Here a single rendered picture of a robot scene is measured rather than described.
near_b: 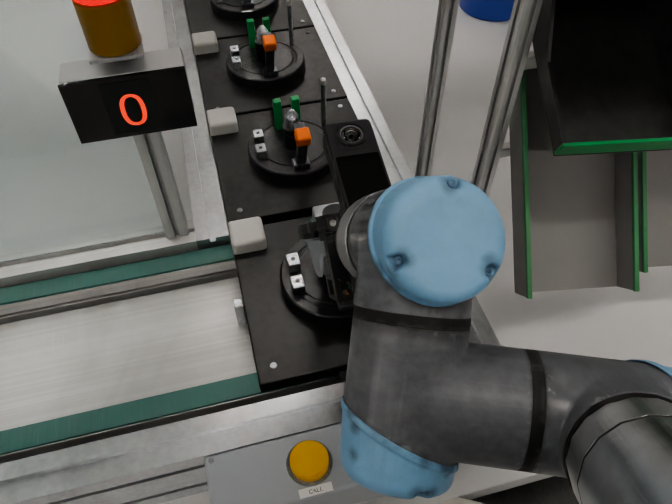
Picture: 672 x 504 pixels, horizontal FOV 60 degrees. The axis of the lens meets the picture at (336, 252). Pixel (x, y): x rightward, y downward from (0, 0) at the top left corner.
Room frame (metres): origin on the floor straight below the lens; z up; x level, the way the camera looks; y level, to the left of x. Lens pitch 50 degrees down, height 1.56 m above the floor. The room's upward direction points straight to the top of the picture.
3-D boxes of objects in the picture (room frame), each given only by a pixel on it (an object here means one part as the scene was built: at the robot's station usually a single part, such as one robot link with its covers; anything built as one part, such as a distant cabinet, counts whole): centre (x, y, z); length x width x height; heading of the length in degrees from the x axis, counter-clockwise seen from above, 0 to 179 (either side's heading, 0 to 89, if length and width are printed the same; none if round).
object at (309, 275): (0.45, 0.00, 0.98); 0.14 x 0.14 x 0.02
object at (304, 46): (0.94, 0.13, 1.01); 0.24 x 0.24 x 0.13; 15
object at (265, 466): (0.22, 0.03, 0.93); 0.21 x 0.07 x 0.06; 105
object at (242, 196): (0.70, 0.06, 1.01); 0.24 x 0.24 x 0.13; 15
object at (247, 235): (0.52, 0.12, 0.97); 0.05 x 0.05 x 0.04; 15
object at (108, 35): (0.52, 0.21, 1.28); 0.05 x 0.05 x 0.05
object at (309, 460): (0.22, 0.03, 0.96); 0.04 x 0.04 x 0.02
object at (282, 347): (0.45, 0.00, 0.96); 0.24 x 0.24 x 0.02; 15
